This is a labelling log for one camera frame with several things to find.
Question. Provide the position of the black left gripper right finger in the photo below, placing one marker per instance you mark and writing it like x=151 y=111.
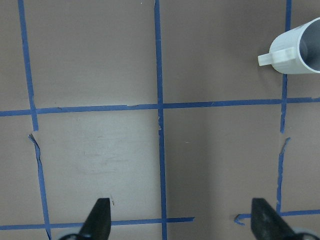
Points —
x=266 y=224

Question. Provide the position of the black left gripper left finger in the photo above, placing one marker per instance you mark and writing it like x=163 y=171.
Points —
x=97 y=225

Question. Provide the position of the white ribbed mug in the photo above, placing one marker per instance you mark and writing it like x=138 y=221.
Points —
x=296 y=51

